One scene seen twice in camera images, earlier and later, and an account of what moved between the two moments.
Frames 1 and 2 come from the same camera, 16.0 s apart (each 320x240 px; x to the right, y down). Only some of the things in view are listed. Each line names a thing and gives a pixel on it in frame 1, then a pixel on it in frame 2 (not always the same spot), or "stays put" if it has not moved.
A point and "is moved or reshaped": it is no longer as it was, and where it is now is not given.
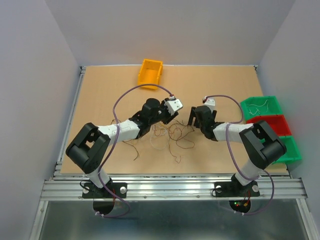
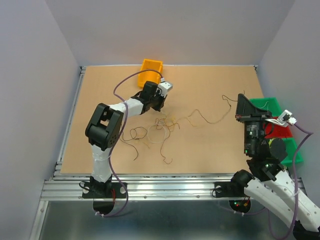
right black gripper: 192,115 → 245,111
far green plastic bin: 254,107 stays put
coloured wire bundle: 171,133 is moved or reshaped
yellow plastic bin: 149,73 stays put
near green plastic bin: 292,154 stays put
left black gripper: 169,117 → 162,100
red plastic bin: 278,122 stays put
